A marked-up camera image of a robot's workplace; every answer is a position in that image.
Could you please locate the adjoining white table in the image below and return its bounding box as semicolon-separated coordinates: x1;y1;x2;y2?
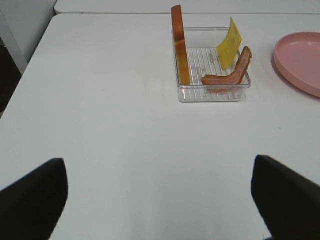
53;0;320;15

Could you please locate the upright bread slice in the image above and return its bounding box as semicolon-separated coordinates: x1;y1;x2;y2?
171;5;190;85

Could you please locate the pink round plate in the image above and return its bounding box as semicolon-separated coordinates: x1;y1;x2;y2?
273;31;320;97

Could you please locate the bacon strip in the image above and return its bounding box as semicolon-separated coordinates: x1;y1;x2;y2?
201;46;252;85

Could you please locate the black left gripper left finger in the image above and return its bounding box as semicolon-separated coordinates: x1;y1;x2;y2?
0;158;68;240

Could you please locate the yellow cheese slice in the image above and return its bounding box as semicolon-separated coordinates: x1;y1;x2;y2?
216;17;242;70

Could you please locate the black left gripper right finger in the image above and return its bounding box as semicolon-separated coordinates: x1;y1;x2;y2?
251;155;320;240

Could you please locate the clear plastic left bin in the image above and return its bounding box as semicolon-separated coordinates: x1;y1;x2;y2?
176;26;251;103

